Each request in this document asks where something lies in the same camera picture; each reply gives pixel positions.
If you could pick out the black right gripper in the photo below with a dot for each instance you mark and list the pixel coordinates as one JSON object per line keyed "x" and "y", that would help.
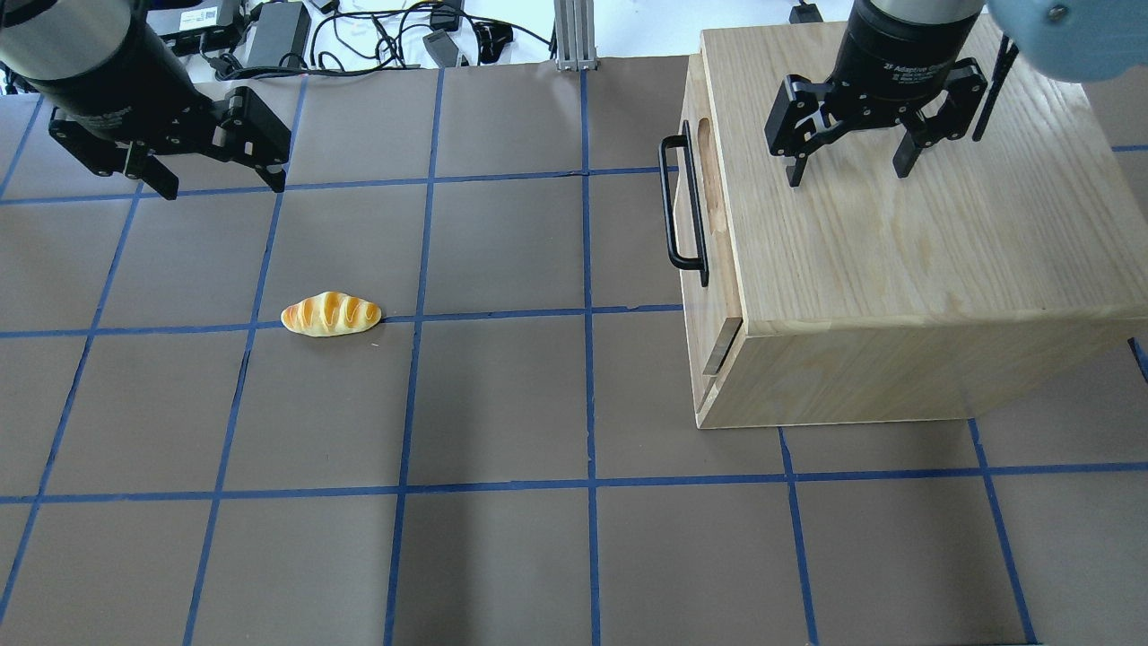
{"x": 900, "y": 49}

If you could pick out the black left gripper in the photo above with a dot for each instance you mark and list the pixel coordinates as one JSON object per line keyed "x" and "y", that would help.
{"x": 115, "y": 82}

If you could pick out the wooden drawer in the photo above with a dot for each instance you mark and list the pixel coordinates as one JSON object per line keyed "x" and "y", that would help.
{"x": 700, "y": 206}
{"x": 709, "y": 342}

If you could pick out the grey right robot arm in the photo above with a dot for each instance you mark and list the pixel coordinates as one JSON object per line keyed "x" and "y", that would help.
{"x": 1071, "y": 41}

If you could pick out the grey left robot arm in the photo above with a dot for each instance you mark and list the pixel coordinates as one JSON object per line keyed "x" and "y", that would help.
{"x": 122, "y": 100}

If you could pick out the light wooden drawer cabinet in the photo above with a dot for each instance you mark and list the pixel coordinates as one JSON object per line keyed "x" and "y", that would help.
{"x": 868, "y": 298}

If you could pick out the black electronics box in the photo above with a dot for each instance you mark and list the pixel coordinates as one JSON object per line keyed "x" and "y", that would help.
{"x": 192, "y": 27}

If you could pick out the black power adapter brick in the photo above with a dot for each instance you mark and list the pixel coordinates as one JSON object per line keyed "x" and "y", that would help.
{"x": 280, "y": 33}

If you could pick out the toy bread roll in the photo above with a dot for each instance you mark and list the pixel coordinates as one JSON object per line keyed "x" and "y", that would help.
{"x": 331, "y": 314}

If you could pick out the aluminium frame post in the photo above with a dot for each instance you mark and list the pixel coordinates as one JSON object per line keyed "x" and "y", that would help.
{"x": 574, "y": 41}

